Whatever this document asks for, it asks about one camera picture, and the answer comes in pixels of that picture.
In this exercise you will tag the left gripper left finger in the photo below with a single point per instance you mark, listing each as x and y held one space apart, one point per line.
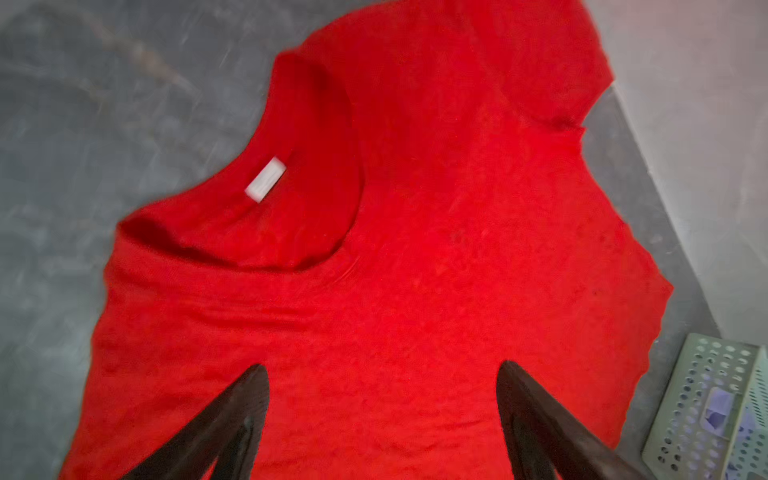
222 441

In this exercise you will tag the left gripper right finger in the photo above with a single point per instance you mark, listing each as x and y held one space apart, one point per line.
544 440

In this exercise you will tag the light green plastic basket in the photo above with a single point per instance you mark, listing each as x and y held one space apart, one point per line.
675 446

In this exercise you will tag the bright red t-shirt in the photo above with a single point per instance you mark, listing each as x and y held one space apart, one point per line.
412 211

